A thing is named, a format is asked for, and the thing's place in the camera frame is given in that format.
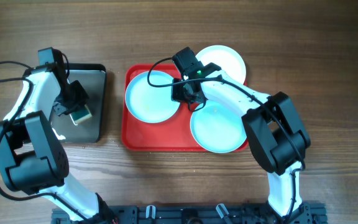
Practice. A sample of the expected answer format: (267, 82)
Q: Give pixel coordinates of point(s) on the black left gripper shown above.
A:
(60, 109)

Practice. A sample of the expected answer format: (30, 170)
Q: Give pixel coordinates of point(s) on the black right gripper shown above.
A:
(178, 96)

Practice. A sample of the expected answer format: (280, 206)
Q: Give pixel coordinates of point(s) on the yellow green sponge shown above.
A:
(80, 115)

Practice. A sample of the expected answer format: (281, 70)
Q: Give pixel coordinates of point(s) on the light blue plate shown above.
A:
(216, 128)
(147, 103)

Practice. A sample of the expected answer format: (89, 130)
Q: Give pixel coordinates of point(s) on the white round plate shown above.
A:
(227, 58)

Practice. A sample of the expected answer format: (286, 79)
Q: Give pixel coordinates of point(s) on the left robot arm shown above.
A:
(33, 163)

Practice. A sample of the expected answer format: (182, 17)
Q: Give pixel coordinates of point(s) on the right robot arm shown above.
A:
(277, 136)

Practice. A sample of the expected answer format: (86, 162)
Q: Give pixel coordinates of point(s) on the black water tray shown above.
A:
(92, 77)

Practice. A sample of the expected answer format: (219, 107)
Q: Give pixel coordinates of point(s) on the red plastic tray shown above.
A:
(172, 135)

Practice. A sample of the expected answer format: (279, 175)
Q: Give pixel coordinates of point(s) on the black mounting rail base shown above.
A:
(311, 213)

